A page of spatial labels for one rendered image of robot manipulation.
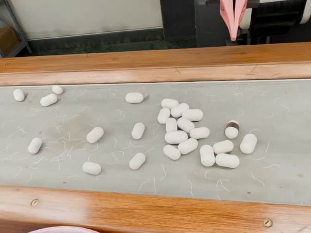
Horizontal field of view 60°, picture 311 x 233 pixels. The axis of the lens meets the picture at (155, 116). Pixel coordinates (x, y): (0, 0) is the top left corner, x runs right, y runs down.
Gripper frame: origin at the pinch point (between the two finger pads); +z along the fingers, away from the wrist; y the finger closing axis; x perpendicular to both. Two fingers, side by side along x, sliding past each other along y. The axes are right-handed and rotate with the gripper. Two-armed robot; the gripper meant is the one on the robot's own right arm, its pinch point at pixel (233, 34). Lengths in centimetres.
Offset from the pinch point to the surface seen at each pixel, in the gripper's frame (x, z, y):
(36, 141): -5.0, 19.8, -34.6
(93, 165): -8.2, 23.5, -21.7
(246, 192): -8.0, 26.3, 1.0
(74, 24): 166, -95, -134
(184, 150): -5.0, 20.8, -7.8
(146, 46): 177, -73, -66
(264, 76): 10.0, 4.9, 6.6
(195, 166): -5.3, 23.1, -6.1
